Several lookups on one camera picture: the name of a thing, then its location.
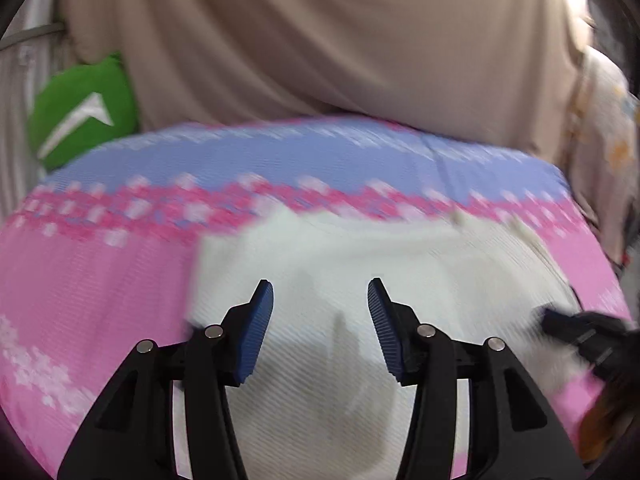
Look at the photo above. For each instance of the pink floral bed sheet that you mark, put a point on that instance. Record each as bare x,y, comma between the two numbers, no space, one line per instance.
100,270

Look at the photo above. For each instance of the pale floral cloth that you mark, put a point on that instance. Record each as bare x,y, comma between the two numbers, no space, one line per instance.
600,150

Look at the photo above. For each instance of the beige curtain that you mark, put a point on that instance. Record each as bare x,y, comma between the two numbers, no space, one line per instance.
325,35

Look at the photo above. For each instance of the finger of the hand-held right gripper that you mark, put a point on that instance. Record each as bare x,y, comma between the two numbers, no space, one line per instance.
580,332

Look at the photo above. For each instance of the white satin curtain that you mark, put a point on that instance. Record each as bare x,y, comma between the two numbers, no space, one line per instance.
25,85

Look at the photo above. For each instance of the white knit sweater red navy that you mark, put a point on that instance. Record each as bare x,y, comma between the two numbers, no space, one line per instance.
310,270

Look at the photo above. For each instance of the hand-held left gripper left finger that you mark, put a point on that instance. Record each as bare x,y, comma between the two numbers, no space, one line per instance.
252,340

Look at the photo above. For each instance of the green cushion white mark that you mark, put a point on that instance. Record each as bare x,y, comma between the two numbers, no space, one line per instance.
75,105

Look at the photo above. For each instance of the grey metal bar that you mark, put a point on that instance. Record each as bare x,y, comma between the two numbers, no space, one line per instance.
30,36

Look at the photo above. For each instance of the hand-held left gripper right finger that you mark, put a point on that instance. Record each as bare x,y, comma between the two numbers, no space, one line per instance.
387,335

